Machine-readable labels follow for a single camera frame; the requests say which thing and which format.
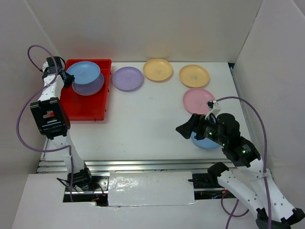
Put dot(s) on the yellow plate back centre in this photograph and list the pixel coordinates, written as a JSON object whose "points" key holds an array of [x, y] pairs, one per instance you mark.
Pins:
{"points": [[157, 70]]}

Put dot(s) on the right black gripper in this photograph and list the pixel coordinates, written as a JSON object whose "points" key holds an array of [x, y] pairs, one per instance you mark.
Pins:
{"points": [[197, 121]]}

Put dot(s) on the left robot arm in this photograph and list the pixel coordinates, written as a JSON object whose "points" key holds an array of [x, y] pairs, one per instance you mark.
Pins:
{"points": [[53, 122]]}

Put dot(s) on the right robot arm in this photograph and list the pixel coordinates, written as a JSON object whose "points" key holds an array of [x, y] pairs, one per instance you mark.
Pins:
{"points": [[264, 199]]}

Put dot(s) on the aluminium rail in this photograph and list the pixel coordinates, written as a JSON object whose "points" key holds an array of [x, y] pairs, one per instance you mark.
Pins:
{"points": [[152, 165]]}

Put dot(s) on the pink plate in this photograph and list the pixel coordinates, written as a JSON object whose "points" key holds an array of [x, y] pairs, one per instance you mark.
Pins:
{"points": [[195, 100]]}

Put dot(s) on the blue plate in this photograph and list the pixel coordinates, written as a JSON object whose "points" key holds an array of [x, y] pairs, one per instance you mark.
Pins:
{"points": [[84, 72], [204, 143]]}

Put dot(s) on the purple plate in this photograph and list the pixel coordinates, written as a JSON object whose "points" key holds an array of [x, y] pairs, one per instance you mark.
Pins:
{"points": [[127, 78], [90, 88]]}

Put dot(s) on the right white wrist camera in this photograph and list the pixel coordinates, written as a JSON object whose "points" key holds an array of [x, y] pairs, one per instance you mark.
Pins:
{"points": [[214, 108]]}

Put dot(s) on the white taped cover panel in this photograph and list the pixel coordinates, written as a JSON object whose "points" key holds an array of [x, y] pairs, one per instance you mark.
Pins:
{"points": [[150, 189]]}

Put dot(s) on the yellow plate back right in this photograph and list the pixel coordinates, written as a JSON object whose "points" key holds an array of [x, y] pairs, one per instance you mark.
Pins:
{"points": [[194, 76]]}

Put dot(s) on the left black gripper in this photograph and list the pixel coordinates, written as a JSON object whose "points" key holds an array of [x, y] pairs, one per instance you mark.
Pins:
{"points": [[70, 79]]}

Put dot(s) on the yellow plate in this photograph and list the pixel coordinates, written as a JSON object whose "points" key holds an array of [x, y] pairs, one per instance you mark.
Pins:
{"points": [[157, 70], [194, 76]]}

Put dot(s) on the red plastic bin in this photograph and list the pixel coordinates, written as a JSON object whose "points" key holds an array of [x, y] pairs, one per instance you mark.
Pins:
{"points": [[88, 107]]}

